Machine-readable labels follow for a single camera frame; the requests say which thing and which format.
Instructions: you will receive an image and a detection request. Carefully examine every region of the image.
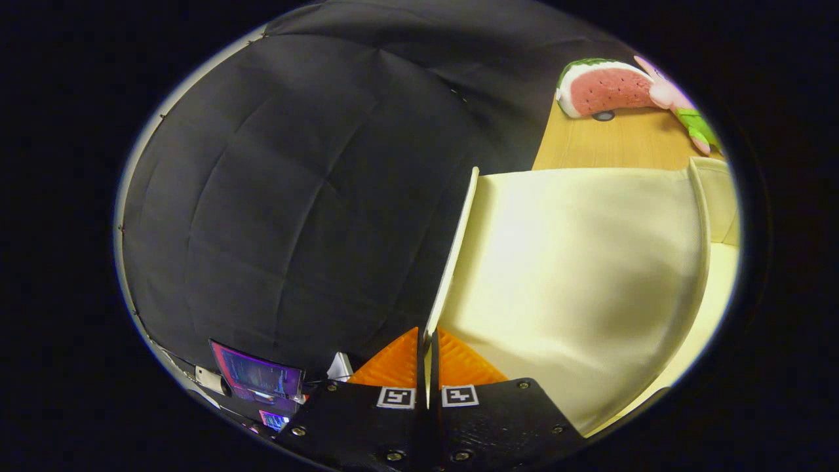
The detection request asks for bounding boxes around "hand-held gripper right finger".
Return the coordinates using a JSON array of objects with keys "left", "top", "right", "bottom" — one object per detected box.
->
[{"left": 429, "top": 328, "right": 587, "bottom": 472}]

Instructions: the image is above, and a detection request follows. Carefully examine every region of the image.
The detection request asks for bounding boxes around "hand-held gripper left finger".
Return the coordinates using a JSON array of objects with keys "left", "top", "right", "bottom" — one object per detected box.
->
[{"left": 274, "top": 326, "right": 430, "bottom": 472}]

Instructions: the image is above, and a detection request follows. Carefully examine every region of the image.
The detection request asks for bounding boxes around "grey storage box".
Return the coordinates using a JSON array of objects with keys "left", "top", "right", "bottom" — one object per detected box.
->
[{"left": 423, "top": 156, "right": 743, "bottom": 438}]

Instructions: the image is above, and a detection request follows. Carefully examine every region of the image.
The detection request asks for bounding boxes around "small white object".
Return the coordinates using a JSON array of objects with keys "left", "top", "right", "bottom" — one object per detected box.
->
[{"left": 326, "top": 351, "right": 355, "bottom": 383}]

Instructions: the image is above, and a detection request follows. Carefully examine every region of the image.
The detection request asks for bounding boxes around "lit computer screen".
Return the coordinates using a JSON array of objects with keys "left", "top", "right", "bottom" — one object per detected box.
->
[{"left": 209, "top": 339, "right": 306, "bottom": 402}]

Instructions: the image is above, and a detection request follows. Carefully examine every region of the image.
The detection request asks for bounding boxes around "black backdrop cloth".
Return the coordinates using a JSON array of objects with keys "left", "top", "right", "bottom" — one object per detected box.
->
[{"left": 120, "top": 0, "right": 646, "bottom": 394}]

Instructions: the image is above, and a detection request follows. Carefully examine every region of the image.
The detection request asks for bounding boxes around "watermelon slice plush toy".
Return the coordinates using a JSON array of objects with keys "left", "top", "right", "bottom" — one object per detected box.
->
[{"left": 555, "top": 57, "right": 657, "bottom": 119}]

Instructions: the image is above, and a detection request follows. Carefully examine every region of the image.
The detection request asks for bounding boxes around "pink starfish plush toy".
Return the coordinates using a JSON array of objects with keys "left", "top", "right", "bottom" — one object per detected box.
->
[{"left": 633, "top": 55, "right": 723, "bottom": 157}]

